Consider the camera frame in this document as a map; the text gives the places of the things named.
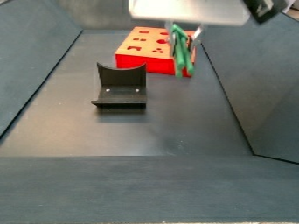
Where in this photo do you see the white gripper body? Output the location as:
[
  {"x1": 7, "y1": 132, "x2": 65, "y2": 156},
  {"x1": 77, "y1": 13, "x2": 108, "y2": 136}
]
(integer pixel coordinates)
[{"x1": 128, "y1": 0, "x2": 250, "y2": 25}]

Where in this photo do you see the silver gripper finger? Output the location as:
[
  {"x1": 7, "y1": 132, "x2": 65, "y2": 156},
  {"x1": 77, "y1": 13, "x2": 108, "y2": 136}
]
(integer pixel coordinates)
[
  {"x1": 191, "y1": 24, "x2": 204, "y2": 48},
  {"x1": 164, "y1": 20, "x2": 174, "y2": 56}
]

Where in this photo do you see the green three-prong object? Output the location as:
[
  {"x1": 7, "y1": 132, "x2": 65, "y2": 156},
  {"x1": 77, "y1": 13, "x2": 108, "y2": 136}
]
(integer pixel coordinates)
[{"x1": 171, "y1": 24, "x2": 194, "y2": 77}]

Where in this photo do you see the black curved fixture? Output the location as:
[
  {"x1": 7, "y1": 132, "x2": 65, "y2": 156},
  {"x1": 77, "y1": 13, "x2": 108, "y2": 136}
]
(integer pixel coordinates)
[{"x1": 91, "y1": 64, "x2": 147, "y2": 108}]

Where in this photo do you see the red shape-sorting block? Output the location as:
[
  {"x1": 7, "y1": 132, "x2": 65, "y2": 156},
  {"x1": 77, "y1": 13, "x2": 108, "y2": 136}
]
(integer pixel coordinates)
[{"x1": 115, "y1": 26, "x2": 198, "y2": 78}]

